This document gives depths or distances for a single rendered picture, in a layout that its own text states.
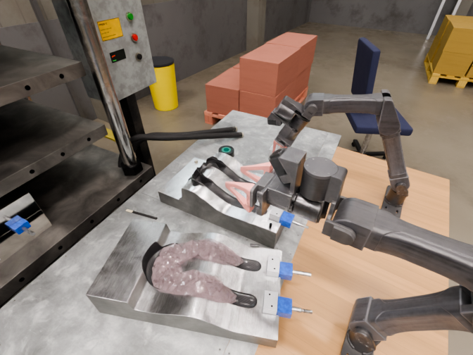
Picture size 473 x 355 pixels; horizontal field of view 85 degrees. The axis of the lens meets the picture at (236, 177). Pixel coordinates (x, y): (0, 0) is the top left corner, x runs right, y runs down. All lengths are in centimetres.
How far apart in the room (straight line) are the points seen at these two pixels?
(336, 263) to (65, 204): 108
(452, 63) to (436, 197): 420
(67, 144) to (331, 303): 106
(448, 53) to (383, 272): 468
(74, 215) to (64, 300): 37
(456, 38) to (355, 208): 495
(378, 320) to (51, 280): 92
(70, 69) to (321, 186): 94
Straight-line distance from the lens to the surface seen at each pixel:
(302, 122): 99
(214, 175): 101
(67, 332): 94
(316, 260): 95
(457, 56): 544
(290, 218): 90
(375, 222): 50
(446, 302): 63
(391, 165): 111
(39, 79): 108
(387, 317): 69
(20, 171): 111
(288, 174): 48
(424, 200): 134
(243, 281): 81
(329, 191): 48
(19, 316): 103
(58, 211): 129
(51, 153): 114
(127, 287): 80
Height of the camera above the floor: 157
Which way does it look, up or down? 40 degrees down
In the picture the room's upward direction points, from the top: straight up
